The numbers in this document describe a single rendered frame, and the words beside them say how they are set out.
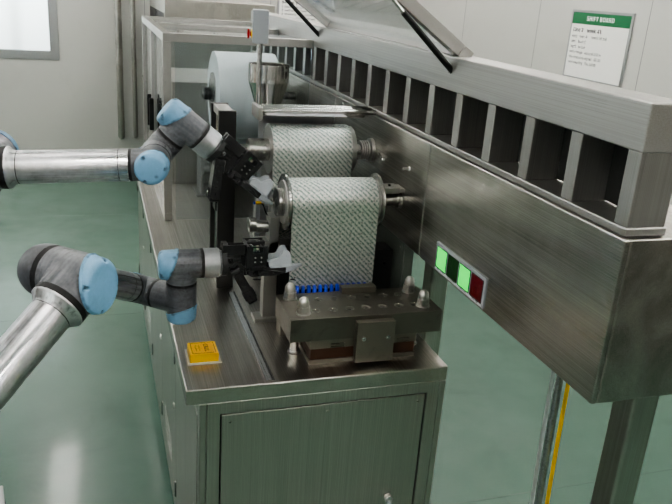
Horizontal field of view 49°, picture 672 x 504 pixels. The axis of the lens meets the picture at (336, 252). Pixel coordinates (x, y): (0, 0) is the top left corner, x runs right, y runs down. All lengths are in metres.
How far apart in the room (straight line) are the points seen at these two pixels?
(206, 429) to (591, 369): 0.90
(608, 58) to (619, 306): 3.90
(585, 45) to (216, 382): 4.06
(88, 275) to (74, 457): 1.70
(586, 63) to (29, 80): 4.81
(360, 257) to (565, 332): 0.75
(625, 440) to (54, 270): 1.17
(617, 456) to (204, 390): 0.89
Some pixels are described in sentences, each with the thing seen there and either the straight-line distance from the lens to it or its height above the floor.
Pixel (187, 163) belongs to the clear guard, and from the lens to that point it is 2.87.
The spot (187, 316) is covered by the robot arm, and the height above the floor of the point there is 0.98.
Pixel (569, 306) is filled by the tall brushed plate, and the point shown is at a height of 1.28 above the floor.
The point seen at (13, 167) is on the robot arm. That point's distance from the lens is 1.77.
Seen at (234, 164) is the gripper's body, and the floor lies 1.35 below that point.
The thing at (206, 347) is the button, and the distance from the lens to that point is 1.87.
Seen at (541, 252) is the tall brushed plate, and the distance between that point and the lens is 1.44.
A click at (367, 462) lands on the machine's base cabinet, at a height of 0.64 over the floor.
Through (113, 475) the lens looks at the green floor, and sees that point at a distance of 3.02.
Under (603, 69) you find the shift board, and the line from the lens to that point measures 5.14.
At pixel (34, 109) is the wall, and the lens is 7.42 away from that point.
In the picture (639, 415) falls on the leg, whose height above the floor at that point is 1.05.
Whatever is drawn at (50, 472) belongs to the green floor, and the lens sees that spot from 3.08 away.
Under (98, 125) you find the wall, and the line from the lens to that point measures 7.43.
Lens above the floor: 1.78
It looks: 20 degrees down
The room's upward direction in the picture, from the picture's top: 4 degrees clockwise
